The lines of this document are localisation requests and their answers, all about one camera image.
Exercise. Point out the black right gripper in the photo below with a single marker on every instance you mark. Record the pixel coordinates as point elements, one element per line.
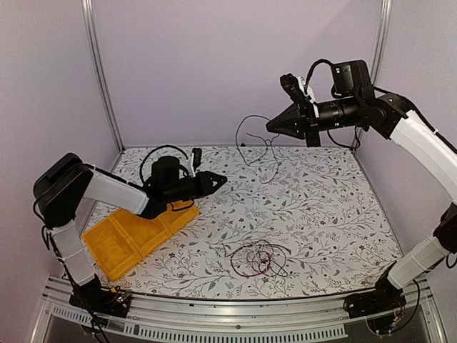
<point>284,122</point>

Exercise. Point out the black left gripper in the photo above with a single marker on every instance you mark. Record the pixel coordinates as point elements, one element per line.
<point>206,177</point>

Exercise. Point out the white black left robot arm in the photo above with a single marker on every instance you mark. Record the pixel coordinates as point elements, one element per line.
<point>61,190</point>

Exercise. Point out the left arm base electronics board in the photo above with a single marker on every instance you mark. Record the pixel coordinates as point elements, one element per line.
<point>94,298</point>

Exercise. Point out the right arm base electronics board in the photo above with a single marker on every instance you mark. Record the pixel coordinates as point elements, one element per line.
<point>389,307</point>

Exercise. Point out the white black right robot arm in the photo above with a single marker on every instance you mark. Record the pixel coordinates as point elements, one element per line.
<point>395,118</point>

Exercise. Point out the floral patterned table mat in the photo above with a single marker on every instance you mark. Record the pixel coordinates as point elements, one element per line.
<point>290,222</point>

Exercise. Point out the yellow divided plastic bin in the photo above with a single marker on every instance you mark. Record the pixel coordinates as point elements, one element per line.
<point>122,240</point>

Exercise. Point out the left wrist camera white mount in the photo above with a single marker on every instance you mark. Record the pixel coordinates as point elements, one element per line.
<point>194,161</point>

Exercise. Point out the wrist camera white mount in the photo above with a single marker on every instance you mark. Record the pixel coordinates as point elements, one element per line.
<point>295,88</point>
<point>194,161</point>

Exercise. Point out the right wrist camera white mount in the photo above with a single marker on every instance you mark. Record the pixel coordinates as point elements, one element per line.
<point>295,88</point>

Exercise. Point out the aluminium right corner post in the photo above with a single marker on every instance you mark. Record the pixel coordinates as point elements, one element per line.
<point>381,39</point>

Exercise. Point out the aluminium corner post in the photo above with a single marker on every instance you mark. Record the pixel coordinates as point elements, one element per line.
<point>95,52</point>
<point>381,39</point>

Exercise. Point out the aluminium front frame rail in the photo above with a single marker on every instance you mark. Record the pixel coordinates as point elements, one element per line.
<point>167,319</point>

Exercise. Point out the aluminium left corner post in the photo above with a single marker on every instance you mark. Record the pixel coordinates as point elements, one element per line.
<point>95,52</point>

